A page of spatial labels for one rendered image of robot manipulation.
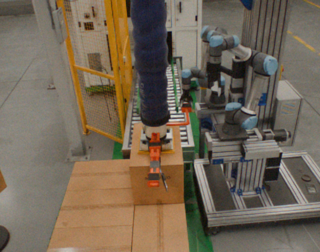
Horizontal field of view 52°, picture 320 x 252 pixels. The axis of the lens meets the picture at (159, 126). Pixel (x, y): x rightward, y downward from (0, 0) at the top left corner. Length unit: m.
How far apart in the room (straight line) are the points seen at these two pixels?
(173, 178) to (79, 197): 0.84
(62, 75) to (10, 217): 1.55
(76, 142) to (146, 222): 1.82
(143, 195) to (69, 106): 1.63
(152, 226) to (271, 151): 1.06
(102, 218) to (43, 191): 1.36
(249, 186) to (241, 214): 0.31
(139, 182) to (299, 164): 1.88
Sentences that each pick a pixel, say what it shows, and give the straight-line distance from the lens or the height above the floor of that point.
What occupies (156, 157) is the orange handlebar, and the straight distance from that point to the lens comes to 2.26.
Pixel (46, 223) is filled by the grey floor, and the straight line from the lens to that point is 3.51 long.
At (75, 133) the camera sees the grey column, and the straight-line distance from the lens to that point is 4.00.
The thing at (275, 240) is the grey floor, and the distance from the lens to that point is 3.24.
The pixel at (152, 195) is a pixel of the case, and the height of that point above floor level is 0.65.
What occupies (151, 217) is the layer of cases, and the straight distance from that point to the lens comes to 2.59.
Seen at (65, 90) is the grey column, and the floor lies 0.92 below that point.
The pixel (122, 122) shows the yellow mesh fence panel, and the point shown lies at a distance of 3.88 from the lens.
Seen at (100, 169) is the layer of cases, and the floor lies 0.54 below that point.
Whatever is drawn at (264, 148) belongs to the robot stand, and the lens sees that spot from 2.61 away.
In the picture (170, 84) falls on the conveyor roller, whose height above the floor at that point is 0.53.
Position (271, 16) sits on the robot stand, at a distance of 2.49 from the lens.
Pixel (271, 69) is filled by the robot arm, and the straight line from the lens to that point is 2.31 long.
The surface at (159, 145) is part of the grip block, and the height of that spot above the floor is 1.09.
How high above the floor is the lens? 2.48
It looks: 33 degrees down
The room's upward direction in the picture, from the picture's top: 3 degrees counter-clockwise
